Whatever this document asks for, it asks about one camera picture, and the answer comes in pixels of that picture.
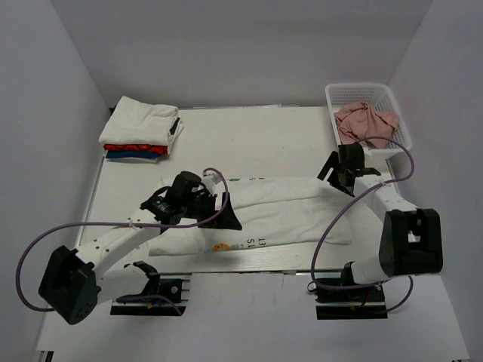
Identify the folded blue t-shirt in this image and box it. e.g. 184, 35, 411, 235
106, 151, 161, 163

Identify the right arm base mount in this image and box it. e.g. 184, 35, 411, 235
307, 262, 388, 321

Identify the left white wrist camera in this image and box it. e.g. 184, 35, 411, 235
202, 173, 220, 189

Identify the white plastic basket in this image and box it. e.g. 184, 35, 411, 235
325, 83, 411, 149

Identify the pink crumpled t-shirt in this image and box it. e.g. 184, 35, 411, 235
334, 102, 400, 149

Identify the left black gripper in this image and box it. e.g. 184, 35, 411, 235
181, 192, 242, 230

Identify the white t-shirt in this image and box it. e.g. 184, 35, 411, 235
99, 96, 184, 150
148, 177, 350, 256

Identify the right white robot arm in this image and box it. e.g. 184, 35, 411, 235
312, 143, 444, 301

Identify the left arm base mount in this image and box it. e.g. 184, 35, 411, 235
110, 261, 191, 317

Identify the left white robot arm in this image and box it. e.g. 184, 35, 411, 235
38, 167, 242, 325

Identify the folded red t-shirt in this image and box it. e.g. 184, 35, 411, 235
103, 144, 169, 155

